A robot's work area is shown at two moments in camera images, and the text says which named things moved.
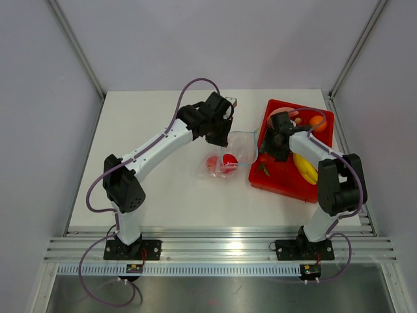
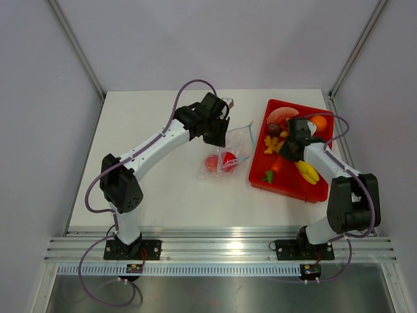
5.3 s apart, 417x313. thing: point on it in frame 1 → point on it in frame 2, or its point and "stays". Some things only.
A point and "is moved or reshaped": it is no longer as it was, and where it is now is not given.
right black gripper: x=266 y=147 → x=284 y=152
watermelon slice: x=291 y=111 stays
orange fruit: x=316 y=120 stays
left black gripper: x=223 y=140 stays
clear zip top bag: x=232 y=160 is moved or reshaped
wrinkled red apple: x=212 y=162 stays
